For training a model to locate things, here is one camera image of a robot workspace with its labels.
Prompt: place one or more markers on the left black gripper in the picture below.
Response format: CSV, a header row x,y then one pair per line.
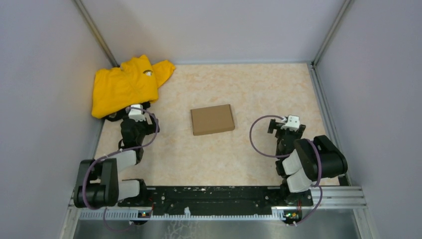
x,y
151,128

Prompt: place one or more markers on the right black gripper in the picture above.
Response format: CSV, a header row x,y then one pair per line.
x,y
277,125

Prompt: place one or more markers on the brown cardboard box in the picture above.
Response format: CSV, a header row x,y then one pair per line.
x,y
210,120

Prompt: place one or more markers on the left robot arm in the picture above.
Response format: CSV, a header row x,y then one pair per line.
x,y
98,184

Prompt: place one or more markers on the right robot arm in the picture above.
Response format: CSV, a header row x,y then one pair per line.
x,y
301,162

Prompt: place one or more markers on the black garment under shirt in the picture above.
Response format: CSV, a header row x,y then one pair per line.
x,y
123,113

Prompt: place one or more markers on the yellow shirt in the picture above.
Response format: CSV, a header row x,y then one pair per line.
x,y
135,81

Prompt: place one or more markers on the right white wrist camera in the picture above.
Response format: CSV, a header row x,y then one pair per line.
x,y
292,123

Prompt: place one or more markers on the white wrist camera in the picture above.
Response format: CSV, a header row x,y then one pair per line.
x,y
292,123
135,113

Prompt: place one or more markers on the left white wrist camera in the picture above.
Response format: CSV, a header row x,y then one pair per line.
x,y
135,113

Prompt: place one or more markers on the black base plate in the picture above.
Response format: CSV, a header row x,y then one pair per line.
x,y
213,200

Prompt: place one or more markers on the aluminium frame rail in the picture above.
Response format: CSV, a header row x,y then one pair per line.
x,y
324,198

